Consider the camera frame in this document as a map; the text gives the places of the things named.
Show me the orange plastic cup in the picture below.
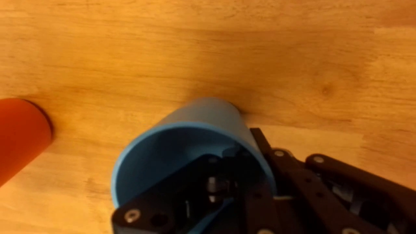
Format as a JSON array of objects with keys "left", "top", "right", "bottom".
[{"left": 0, "top": 98, "right": 54, "bottom": 185}]

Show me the blue plastic cup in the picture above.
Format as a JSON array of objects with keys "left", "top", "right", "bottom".
[{"left": 112, "top": 98, "right": 277, "bottom": 232}]

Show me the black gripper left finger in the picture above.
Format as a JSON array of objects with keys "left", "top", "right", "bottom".
[{"left": 111, "top": 149, "right": 243, "bottom": 234}]

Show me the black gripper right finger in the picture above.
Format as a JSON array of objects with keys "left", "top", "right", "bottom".
[{"left": 251, "top": 127, "right": 416, "bottom": 234}]

